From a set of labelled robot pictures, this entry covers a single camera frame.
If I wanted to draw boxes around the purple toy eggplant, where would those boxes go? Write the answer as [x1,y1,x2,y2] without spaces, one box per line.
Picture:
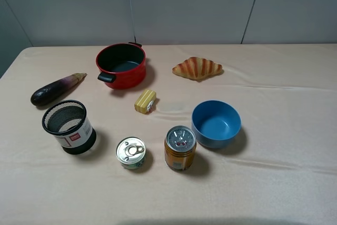
[31,73,87,107]

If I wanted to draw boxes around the small flat tin can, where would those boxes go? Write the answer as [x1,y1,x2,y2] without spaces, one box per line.
[116,136,146,170]

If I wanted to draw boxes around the blue plastic bowl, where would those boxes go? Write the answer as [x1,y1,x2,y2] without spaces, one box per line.
[191,100,241,149]

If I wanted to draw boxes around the orange beverage can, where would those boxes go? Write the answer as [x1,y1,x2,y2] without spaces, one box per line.
[164,125,197,171]

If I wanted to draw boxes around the red cooking pot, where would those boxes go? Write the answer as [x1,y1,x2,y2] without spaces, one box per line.
[96,42,146,90]

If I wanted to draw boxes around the plastic croissant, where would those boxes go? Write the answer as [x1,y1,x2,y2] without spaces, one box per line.
[172,57,223,81]

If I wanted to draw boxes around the yellow striped cake toy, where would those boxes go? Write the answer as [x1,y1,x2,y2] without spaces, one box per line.
[134,90,156,114]

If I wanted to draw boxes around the black mesh pen holder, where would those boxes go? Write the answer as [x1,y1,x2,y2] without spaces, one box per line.
[42,100,96,155]

